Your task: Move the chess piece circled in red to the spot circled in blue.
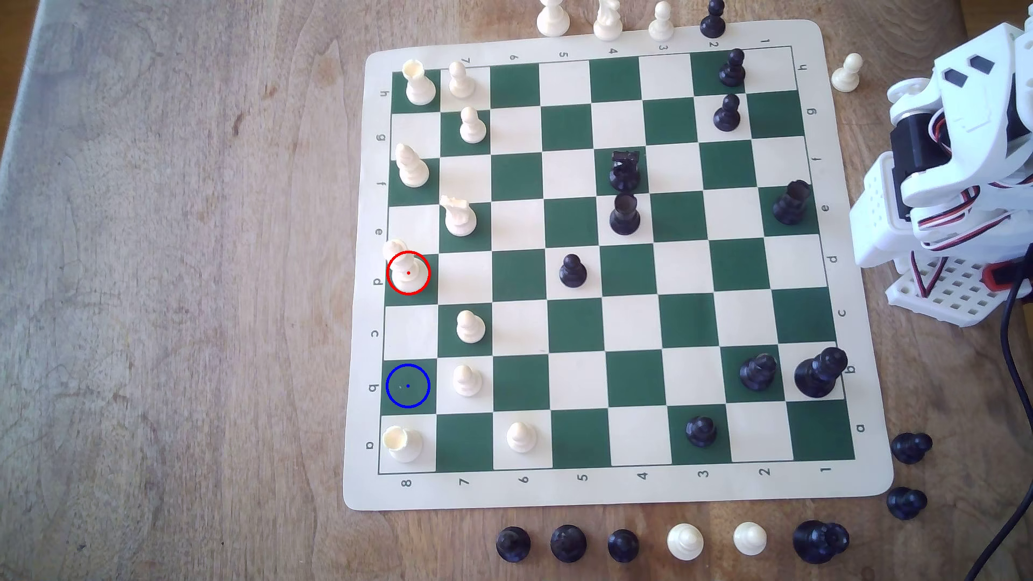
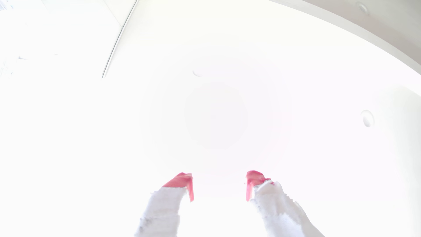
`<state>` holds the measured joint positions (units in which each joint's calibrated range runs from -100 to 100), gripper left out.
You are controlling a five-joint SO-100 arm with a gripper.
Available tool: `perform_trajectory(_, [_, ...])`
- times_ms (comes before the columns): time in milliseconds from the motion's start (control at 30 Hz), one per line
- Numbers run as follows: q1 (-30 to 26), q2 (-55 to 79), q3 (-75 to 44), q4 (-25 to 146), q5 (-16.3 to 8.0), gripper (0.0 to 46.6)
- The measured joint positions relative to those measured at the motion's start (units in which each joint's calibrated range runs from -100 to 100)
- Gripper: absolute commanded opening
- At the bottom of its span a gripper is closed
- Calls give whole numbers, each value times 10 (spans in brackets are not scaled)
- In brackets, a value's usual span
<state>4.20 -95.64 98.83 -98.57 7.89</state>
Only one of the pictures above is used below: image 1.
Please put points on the tall white chess piece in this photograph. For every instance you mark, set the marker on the tall white chess piece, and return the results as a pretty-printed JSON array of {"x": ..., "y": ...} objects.
[{"x": 407, "y": 270}]

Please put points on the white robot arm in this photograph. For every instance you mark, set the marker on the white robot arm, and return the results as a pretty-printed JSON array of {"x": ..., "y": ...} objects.
[{"x": 993, "y": 97}]

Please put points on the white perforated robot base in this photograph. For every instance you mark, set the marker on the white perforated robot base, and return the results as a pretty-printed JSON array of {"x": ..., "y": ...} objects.
[{"x": 952, "y": 294}]

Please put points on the white pawn chess piece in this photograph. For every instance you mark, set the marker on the white pawn chess piece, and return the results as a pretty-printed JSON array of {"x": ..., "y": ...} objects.
[
  {"x": 661, "y": 24},
  {"x": 461, "y": 81},
  {"x": 470, "y": 327},
  {"x": 750, "y": 539},
  {"x": 466, "y": 381},
  {"x": 472, "y": 127},
  {"x": 685, "y": 542},
  {"x": 521, "y": 437},
  {"x": 553, "y": 18},
  {"x": 847, "y": 74}
]

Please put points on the black pawn chess piece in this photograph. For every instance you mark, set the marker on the black pawn chess piece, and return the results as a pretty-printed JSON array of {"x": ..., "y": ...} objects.
[
  {"x": 727, "y": 114},
  {"x": 700, "y": 432},
  {"x": 910, "y": 448},
  {"x": 568, "y": 544},
  {"x": 573, "y": 272},
  {"x": 713, "y": 20},
  {"x": 623, "y": 546},
  {"x": 733, "y": 69},
  {"x": 905, "y": 503},
  {"x": 512, "y": 545}
]

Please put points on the white knight chess piece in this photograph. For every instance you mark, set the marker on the white knight chess piece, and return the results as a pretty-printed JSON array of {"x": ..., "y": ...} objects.
[
  {"x": 459, "y": 218},
  {"x": 608, "y": 22}
]

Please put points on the black bishop chess piece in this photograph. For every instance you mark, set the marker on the black bishop chess piece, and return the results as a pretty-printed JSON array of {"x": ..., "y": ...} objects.
[{"x": 625, "y": 216}]

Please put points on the black knight chess piece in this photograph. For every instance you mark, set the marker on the black knight chess piece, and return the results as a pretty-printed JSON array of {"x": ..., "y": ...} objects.
[
  {"x": 758, "y": 373},
  {"x": 625, "y": 173}
]

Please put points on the white bishop chess piece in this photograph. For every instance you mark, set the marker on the white bishop chess piece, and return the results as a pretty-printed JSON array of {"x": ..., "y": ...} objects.
[{"x": 412, "y": 168}]

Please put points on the white rook chess piece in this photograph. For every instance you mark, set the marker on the white rook chess piece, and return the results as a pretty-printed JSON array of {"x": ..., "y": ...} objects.
[
  {"x": 420, "y": 85},
  {"x": 403, "y": 444}
]

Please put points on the black rook chess piece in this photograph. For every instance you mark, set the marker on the black rook chess piece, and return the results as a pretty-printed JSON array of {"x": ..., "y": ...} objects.
[{"x": 791, "y": 203}]

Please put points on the large black chess piece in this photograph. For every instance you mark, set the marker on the large black chess piece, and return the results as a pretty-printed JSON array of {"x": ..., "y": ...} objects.
[
  {"x": 817, "y": 542},
  {"x": 817, "y": 374}
]

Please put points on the green and cream chessboard mat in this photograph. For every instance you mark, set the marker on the green and cream chessboard mat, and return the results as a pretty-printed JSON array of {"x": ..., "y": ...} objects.
[{"x": 520, "y": 339}]

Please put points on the red and black connector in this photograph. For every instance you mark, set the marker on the red and black connector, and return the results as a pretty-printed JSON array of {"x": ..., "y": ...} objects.
[{"x": 999, "y": 274}]

